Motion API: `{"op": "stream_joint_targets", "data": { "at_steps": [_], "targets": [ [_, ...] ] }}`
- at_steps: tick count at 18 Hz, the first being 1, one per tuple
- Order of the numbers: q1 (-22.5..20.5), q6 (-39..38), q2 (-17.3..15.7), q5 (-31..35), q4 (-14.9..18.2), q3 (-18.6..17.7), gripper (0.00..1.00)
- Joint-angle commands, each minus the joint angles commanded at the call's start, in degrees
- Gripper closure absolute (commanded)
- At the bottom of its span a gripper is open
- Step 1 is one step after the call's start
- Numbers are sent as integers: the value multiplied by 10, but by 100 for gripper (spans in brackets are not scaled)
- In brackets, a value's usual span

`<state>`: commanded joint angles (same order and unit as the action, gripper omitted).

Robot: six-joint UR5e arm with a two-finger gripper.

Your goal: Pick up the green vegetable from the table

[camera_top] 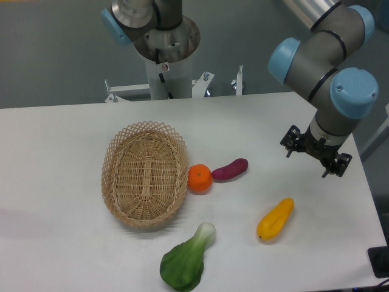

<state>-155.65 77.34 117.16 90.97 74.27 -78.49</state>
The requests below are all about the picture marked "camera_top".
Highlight white table clamp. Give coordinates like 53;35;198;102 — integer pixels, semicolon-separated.
231;64;244;96

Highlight oval wicker basket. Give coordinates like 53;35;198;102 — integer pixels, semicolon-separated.
101;121;188;229

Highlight black device at edge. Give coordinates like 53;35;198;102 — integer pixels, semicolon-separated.
368;246;389;279

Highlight yellow toy mango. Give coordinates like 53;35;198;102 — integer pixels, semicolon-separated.
256;198;295;241

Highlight purple toy sweet potato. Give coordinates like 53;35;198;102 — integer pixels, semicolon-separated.
212;158;249;181

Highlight black cable on pedestal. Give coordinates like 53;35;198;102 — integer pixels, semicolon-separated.
155;48;177;100

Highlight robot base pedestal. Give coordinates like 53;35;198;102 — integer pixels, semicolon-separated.
101;1;201;100

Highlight green toy bok choy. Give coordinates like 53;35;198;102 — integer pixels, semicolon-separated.
159;222;216;291

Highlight white metal mounting bracket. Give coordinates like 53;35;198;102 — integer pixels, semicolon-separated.
104;71;215;103

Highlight orange toy fruit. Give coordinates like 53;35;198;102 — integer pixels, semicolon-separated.
188;164;213;195

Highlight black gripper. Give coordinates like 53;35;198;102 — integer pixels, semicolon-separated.
280;125;353;178

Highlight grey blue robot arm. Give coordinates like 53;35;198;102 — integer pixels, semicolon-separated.
268;1;379;176

